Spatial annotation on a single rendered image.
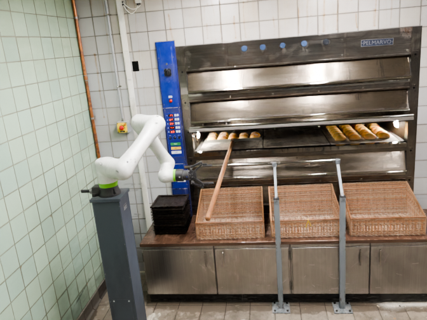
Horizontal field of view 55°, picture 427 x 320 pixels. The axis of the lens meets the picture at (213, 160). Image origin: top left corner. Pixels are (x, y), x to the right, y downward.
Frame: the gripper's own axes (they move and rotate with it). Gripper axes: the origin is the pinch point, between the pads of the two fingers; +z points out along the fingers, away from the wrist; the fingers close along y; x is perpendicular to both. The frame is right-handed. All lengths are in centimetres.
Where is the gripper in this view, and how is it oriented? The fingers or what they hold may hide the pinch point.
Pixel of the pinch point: (211, 174)
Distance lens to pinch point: 302.5
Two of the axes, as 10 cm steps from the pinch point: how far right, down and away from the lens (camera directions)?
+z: 9.9, -0.4, -1.4
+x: -1.2, 2.7, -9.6
